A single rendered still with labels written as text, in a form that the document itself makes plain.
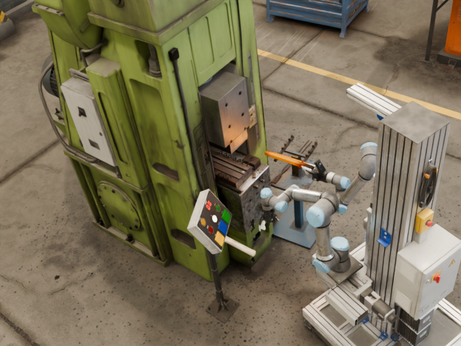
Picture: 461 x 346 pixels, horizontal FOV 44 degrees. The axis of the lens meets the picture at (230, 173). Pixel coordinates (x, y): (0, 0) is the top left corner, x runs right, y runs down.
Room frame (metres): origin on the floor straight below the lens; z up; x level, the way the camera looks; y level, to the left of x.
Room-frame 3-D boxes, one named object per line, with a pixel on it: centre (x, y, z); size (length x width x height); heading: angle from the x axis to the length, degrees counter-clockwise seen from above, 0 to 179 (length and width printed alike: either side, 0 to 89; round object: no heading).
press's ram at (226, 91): (3.25, 0.03, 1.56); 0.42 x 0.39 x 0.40; 46
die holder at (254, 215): (3.27, 0.03, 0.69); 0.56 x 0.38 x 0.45; 46
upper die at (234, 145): (3.22, 0.06, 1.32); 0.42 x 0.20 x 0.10; 46
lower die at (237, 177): (3.22, 0.06, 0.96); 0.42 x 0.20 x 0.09; 46
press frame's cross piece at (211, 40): (3.36, 0.13, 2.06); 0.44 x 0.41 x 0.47; 46
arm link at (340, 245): (2.25, -0.61, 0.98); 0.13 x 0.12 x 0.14; 128
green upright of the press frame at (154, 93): (3.11, 0.37, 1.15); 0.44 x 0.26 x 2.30; 46
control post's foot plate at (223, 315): (2.61, 0.23, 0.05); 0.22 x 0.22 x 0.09; 46
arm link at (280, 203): (2.50, -0.28, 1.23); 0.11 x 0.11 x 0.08; 38
